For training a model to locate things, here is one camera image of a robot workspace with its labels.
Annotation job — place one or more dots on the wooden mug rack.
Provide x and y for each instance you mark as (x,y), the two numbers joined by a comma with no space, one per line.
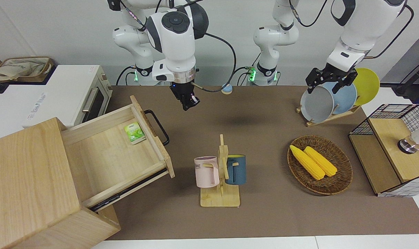
(220,199)

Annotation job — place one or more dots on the light wooden drawer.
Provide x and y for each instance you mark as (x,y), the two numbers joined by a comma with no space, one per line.
(105,155)

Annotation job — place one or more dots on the wooden plate rack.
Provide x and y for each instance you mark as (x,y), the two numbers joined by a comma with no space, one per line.
(328,119)

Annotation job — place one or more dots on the dark blue mug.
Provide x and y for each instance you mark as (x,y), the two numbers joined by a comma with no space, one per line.
(238,171)

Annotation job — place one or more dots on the brown table mat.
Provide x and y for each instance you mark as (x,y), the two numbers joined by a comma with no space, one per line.
(264,214)

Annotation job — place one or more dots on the frosted glass with metal base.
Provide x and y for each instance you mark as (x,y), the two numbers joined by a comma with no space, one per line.
(408,145)

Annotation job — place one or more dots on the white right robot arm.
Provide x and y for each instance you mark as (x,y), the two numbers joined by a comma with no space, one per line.
(175,38)

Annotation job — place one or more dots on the pink mug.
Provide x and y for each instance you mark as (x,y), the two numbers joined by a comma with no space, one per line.
(205,173)

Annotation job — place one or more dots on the white toaster oven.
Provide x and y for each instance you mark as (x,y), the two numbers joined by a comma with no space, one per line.
(64,93)

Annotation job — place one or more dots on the light blue plate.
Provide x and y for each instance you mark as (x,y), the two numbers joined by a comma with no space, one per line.
(346,98)

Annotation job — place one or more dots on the small blue round button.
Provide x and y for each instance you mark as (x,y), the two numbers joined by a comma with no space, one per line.
(226,90)

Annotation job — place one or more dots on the brown wicker tray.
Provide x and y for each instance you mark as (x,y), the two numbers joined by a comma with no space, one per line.
(337,183)

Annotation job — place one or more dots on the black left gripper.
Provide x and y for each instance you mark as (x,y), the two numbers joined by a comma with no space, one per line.
(334,73)

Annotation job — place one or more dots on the black stand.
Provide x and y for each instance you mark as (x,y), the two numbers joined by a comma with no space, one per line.
(408,86)

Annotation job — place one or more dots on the grey plate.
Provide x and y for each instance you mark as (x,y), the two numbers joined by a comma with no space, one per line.
(316,105)

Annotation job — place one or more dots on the yellow plate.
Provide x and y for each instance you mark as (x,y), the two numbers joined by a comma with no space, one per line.
(366,84)

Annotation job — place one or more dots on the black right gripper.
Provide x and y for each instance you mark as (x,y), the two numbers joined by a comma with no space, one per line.
(182,90)

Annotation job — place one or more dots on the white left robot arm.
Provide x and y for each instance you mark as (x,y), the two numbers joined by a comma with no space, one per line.
(365,24)

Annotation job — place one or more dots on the light wooden cabinet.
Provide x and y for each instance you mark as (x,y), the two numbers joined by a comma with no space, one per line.
(26,180)

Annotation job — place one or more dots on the wicker basket with cloth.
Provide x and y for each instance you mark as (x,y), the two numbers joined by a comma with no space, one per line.
(21,68)

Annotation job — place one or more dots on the yellow corn cob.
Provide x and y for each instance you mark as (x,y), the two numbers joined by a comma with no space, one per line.
(322,162)
(308,163)

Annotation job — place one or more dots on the green tea bag packet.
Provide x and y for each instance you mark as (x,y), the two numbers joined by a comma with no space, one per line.
(134,133)

